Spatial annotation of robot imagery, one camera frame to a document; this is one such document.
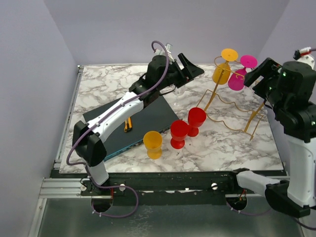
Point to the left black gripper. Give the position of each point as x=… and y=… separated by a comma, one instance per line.
x=183, y=77

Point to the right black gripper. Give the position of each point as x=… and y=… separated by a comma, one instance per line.
x=269, y=68

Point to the clear wine glass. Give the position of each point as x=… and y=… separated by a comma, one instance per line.
x=178, y=93

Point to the gold wire glass rack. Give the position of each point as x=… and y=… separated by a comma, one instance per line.
x=238, y=111

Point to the red plastic wine glass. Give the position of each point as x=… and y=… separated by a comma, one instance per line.
x=179, y=131

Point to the yellow plastic wine glass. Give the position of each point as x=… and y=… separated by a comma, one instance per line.
x=153, y=143

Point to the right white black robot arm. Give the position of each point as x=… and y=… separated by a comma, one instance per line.
x=287, y=88

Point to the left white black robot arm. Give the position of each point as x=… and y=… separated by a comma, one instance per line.
x=88, y=138

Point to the magenta plastic wine glass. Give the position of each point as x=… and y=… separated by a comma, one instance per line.
x=236, y=81

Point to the orange utility knife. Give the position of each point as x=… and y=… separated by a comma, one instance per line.
x=128, y=125

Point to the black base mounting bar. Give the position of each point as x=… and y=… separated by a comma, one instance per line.
x=161, y=188

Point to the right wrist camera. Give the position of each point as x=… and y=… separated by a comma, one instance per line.
x=304, y=55

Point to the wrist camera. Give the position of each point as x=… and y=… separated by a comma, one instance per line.
x=304, y=55
x=166, y=52

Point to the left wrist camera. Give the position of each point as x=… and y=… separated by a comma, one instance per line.
x=166, y=52

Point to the dark blue network switch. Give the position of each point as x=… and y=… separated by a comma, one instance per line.
x=158, y=116

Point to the aluminium extrusion rail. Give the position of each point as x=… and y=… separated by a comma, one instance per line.
x=64, y=188

